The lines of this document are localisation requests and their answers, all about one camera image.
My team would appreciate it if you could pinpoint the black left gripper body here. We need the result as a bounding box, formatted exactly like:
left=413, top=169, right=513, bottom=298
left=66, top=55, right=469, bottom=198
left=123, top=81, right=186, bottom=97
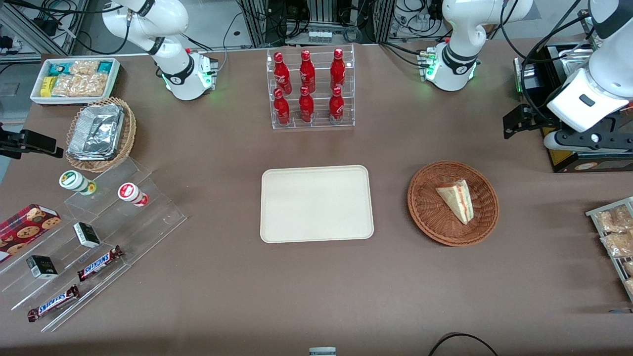
left=530, top=110, right=633, bottom=149

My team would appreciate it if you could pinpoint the light wicker basket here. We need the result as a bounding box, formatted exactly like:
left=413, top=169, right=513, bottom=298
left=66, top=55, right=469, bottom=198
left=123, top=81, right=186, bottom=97
left=65, top=97, right=136, bottom=173

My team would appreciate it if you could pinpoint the triangular wrapped sandwich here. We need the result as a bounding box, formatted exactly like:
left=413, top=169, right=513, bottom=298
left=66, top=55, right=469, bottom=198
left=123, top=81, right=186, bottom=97
left=435, top=179, right=474, bottom=225

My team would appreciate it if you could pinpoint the tray of packaged snacks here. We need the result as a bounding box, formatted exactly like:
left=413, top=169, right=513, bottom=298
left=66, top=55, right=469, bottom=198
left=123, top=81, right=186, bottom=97
left=586, top=197, right=633, bottom=302

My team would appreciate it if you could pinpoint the brown wicker basket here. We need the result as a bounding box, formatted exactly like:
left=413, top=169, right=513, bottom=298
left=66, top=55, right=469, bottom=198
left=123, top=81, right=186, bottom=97
left=407, top=161, right=499, bottom=247

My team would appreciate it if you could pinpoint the cream plastic tray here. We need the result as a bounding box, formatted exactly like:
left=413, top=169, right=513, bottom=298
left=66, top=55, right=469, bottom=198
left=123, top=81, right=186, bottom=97
left=260, top=165, right=374, bottom=244

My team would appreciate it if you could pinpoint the green lid yoghurt cup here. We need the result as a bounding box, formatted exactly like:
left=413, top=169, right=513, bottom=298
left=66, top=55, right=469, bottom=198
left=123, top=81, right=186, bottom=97
left=59, top=170, right=97, bottom=196

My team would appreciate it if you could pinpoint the silver foil container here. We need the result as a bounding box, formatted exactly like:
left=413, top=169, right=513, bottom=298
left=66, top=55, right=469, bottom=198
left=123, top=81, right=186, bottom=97
left=68, top=104, right=124, bottom=160

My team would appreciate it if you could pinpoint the black storage crate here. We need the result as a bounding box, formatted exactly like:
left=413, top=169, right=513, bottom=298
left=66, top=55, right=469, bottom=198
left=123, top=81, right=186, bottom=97
left=513, top=42, right=633, bottom=174

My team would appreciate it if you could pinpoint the large clear cracker bag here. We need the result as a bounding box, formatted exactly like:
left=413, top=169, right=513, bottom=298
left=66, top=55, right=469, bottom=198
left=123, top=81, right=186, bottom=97
left=51, top=73, right=108, bottom=97

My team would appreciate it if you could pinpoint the red tartan cookie box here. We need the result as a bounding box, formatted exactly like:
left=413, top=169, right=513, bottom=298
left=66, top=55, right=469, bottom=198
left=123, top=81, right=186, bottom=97
left=0, top=204, right=62, bottom=263

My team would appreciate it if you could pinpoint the small clear cracker bag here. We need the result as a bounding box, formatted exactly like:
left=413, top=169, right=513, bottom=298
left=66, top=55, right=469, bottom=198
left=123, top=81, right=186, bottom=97
left=68, top=60, right=100, bottom=76

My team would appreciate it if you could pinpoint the white rectangular snack bin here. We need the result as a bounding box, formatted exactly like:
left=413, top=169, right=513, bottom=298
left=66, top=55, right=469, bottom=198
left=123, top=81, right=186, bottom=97
left=30, top=58, right=122, bottom=106

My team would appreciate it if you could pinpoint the small black box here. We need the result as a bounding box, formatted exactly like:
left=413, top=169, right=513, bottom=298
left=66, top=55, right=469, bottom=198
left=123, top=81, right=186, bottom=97
left=26, top=255, right=58, bottom=280
left=73, top=222, right=101, bottom=248

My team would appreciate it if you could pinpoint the red lid yoghurt cup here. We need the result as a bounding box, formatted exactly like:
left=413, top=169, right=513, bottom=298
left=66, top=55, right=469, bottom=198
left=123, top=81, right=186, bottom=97
left=118, top=182, right=149, bottom=207

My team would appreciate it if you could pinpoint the brown Snickers bar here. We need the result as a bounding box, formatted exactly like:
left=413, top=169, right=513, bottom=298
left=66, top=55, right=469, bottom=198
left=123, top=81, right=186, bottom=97
left=77, top=245, right=124, bottom=282
left=27, top=284, right=81, bottom=323

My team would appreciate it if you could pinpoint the clear acrylic stepped shelf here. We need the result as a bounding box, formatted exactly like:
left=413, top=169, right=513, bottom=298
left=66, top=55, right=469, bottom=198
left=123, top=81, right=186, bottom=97
left=0, top=157, right=187, bottom=333

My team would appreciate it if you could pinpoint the red cola bottle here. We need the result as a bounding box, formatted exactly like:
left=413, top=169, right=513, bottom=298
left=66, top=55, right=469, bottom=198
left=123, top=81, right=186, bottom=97
left=273, top=52, right=292, bottom=94
left=300, top=49, right=316, bottom=93
left=330, top=48, right=346, bottom=90
left=299, top=86, right=315, bottom=123
left=273, top=88, right=291, bottom=126
left=329, top=87, right=345, bottom=123

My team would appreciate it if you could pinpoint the clear acrylic bottle rack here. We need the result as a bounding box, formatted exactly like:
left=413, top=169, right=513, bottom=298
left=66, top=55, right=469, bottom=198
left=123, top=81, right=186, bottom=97
left=266, top=44, right=356, bottom=130

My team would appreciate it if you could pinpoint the aluminium equipment rack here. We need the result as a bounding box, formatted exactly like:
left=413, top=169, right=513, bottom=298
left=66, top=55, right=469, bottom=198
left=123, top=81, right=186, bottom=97
left=237, top=0, right=396, bottom=47

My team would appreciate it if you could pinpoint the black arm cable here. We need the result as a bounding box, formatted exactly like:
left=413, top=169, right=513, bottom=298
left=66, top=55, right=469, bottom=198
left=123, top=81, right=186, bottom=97
left=499, top=0, right=601, bottom=119

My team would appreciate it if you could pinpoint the grey metal frame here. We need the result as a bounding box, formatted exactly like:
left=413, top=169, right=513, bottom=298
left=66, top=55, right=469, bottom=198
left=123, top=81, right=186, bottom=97
left=0, top=0, right=92, bottom=62

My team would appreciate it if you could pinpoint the black cable loop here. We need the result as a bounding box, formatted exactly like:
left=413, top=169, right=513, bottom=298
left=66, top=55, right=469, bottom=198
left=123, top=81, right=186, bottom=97
left=428, top=333, right=500, bottom=356

